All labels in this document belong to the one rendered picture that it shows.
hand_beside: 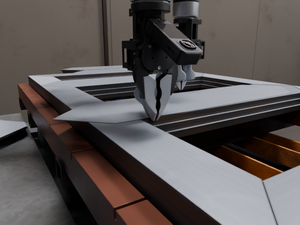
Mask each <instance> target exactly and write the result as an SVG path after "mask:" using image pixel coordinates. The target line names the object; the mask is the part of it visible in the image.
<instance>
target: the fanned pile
mask: <svg viewBox="0 0 300 225"><path fill-rule="evenodd" d="M26 128H28V127H27V125H26V123H25V122H19V121H4V120H0V140H2V139H4V138H6V137H9V136H11V135H13V134H15V133H18V132H20V131H22V130H25V129H26Z"/></svg>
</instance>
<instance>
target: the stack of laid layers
mask: <svg viewBox="0 0 300 225"><path fill-rule="evenodd" d="M120 76H133V72H120V73H105V74H91V75H70V76H55V78H57V79H59V80H61V81H63V80H76V79H94V78H107V77H120ZM28 79H29V86H30V87H31V88H32V89H33V90H35V91H36V92H37V93H38V94H39V95H40V96H41V97H42V98H43V99H44V100H45V101H46V102H47V103H48V104H49V105H50V106H51V107H52V108H53V109H54V110H55V111H56V112H57V113H58V114H59V115H62V114H64V113H66V112H68V111H70V110H71V109H70V108H69V107H67V106H66V105H65V104H64V103H63V102H61V101H60V100H59V99H57V98H56V97H55V96H53V95H52V94H51V93H49V92H48V91H47V90H46V89H44V88H43V87H42V86H41V85H39V84H38V83H37V82H35V81H34V80H33V79H31V78H30V77H29V76H28ZM237 85H263V86H282V87H284V88H285V89H287V90H289V91H291V92H292V93H290V94H285V95H279V96H273V97H268V98H262V99H257V100H250V101H245V102H240V103H234V104H227V105H222V106H217V107H212V108H205V109H199V110H194V111H189V112H182V113H176V114H171V115H165V116H160V118H159V119H158V120H157V121H152V120H151V119H150V118H147V119H141V120H142V121H144V122H146V123H149V124H151V125H153V126H155V127H157V128H159V129H161V130H163V131H165V132H167V133H169V134H171V135H173V136H175V137H177V138H180V137H184V136H188V135H193V134H196V133H202V132H206V131H210V130H214V129H219V128H224V127H228V126H232V125H237V124H241V123H245V122H249V121H254V120H259V119H263V118H267V117H272V116H276V115H280V114H285V113H290V112H294V111H298V110H300V89H298V88H296V87H295V86H291V85H264V84H249V83H240V82H234V81H228V80H222V79H215V78H208V77H203V76H201V77H195V78H194V79H192V80H188V81H187V82H186V84H185V86H184V88H183V89H182V90H187V89H195V88H205V89H212V88H222V87H229V86H237ZM76 88H77V89H79V90H81V91H83V92H85V93H88V94H90V95H92V96H94V97H96V98H98V99H108V98H116V97H124V96H134V90H135V89H136V88H137V86H136V84H135V82H133V83H117V84H107V85H96V86H85V87H76ZM67 122H68V123H69V124H70V125H71V126H72V127H73V128H74V129H75V130H76V131H77V132H78V133H79V134H80V135H81V136H82V137H83V138H84V139H85V140H86V141H87V142H88V143H89V144H90V145H92V146H93V148H95V149H96V150H97V151H98V152H99V153H100V154H101V155H102V156H103V157H104V158H105V159H106V160H107V161H108V162H109V163H110V164H111V165H112V166H113V167H114V168H115V169H116V170H117V171H118V172H120V173H121V174H122V175H123V176H124V177H125V178H126V179H127V180H128V181H129V182H130V183H131V184H132V185H133V186H134V187H135V188H136V189H137V190H138V191H139V192H140V193H141V194H142V195H143V196H144V197H145V200H148V201H149V202H150V203H151V204H152V205H153V206H154V207H155V208H156V209H157V210H158V211H159V212H160V213H161V214H163V215H164V216H165V217H166V218H167V219H168V220H169V221H170V222H171V223H172V224H173V225H220V224H219V223H217V222H216V221H215V220H213V219H212V218H211V217H210V216H209V215H207V214H206V213H205V212H203V211H202V210H201V209H199V208H198V207H197V206H195V205H194V204H193V203H192V202H190V201H189V200H188V199H186V198H185V197H184V196H183V195H181V194H180V193H179V192H177V191H176V190H175V189H174V188H172V187H171V186H170V185H168V184H167V183H166V182H164V181H163V180H162V179H161V178H159V177H158V176H157V175H156V174H154V173H153V172H152V171H150V170H149V169H148V168H146V167H145V166H144V165H142V164H141V163H140V162H139V161H137V160H136V159H135V158H134V157H132V156H131V155H130V154H128V153H127V152H126V151H124V150H123V149H122V148H120V147H119V146H118V145H117V144H116V143H114V142H113V141H112V140H110V139H109V138H108V137H106V136H105V135H104V134H102V133H101V132H100V131H99V130H97V129H96V128H95V127H93V126H92V125H91V124H89V123H88V122H81V121H67Z"/></svg>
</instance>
